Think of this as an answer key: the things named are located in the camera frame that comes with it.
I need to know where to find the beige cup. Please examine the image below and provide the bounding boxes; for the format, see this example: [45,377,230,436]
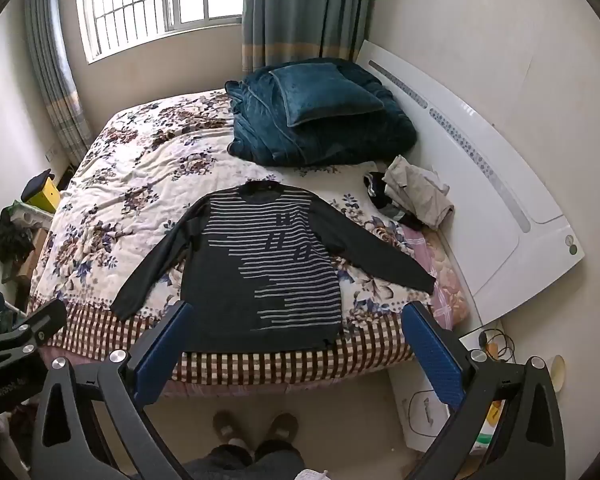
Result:
[550,355,567,393]

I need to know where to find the pink bed sheet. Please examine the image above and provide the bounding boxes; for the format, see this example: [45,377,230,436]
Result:
[402,225,471,331]

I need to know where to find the black cloth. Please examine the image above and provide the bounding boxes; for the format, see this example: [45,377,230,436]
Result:
[0,205,36,263]

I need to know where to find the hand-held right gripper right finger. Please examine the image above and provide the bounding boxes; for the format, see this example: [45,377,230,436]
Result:
[401,301,567,480]

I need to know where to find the brown slipper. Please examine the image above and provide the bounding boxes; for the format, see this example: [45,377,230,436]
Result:
[212,410,251,443]
[270,412,300,443]

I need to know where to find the barred window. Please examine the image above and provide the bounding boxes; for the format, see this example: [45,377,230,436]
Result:
[80,0,246,65]

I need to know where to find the floral checked blanket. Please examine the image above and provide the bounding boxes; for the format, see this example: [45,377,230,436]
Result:
[27,89,468,396]

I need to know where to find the teal pillow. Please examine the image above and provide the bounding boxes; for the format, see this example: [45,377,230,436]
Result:
[269,63,385,128]

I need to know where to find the yellow green packet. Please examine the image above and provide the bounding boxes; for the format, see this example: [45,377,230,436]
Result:
[475,400,506,451]

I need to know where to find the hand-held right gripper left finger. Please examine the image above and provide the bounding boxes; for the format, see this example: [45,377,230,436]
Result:
[30,300,196,480]

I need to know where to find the yellow box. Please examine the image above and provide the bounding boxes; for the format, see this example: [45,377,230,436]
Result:
[27,180,62,211]

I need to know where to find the white floor box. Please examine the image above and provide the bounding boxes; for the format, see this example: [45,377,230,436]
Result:
[387,360,481,456]

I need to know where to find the folded teal quilt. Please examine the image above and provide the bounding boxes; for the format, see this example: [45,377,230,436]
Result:
[225,57,420,167]

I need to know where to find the black garment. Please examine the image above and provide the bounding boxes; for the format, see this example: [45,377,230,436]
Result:
[363,171,423,231]

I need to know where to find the white bed headboard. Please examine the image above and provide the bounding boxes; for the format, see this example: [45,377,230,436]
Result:
[355,39,583,326]

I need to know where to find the black cable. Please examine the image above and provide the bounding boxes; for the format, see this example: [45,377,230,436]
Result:
[477,327,516,361]

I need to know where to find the black cap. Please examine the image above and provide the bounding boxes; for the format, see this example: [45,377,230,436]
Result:
[21,170,53,201]

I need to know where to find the beige clothes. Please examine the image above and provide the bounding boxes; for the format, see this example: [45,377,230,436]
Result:
[382,155,455,229]

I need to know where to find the dark striped sweater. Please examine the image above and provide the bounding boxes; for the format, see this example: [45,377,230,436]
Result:
[111,182,437,353]

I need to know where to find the teal curtain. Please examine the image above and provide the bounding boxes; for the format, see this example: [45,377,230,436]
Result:
[24,0,93,166]
[241,0,381,73]

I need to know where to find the white wire rack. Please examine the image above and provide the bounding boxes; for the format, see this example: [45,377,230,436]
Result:
[0,282,31,341]

